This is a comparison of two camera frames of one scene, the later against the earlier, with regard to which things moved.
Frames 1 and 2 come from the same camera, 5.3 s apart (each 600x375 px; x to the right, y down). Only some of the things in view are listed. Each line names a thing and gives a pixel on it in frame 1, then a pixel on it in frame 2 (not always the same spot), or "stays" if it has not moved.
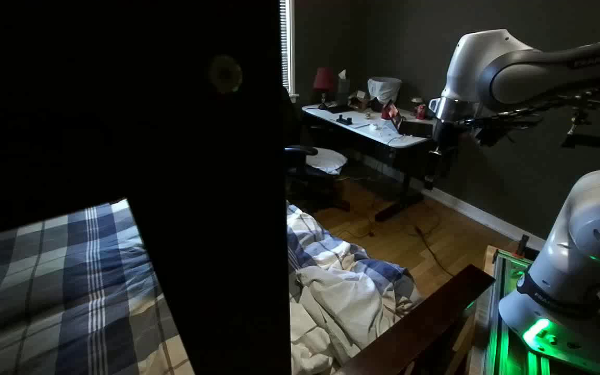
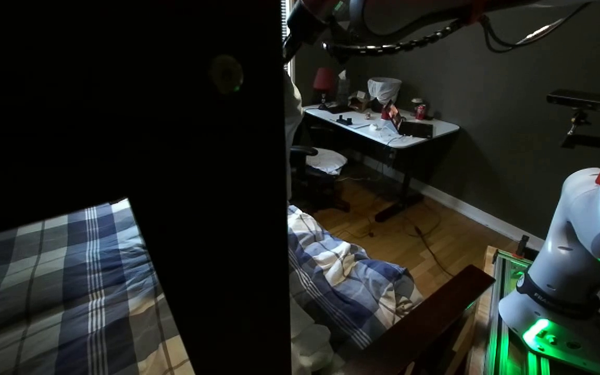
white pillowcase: x=331 y=316 → x=336 y=269
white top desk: x=380 y=138 stays
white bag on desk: x=383 y=88 stays
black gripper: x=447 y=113 → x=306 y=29
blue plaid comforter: x=75 y=292 stays
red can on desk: x=419 y=112 stays
